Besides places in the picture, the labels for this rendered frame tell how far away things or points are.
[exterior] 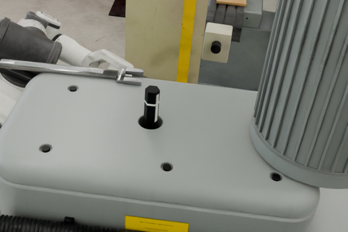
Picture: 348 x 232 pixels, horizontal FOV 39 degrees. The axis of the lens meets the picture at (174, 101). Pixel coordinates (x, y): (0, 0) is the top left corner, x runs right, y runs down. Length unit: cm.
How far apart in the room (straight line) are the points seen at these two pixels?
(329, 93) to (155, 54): 215
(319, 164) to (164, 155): 21
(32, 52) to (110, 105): 44
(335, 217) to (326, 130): 25
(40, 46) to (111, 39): 356
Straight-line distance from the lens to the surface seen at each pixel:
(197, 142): 72
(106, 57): 139
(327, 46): 57
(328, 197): 88
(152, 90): 71
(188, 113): 77
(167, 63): 272
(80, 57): 143
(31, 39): 118
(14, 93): 120
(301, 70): 61
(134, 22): 262
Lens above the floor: 236
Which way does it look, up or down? 37 degrees down
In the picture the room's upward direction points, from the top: 6 degrees clockwise
